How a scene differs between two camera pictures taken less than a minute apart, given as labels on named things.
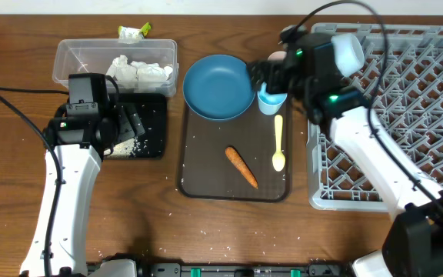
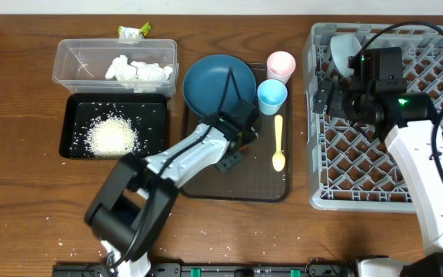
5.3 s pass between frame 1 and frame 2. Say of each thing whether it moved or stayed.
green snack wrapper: stayed
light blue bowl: stayed
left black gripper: moved
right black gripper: moved
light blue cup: stayed
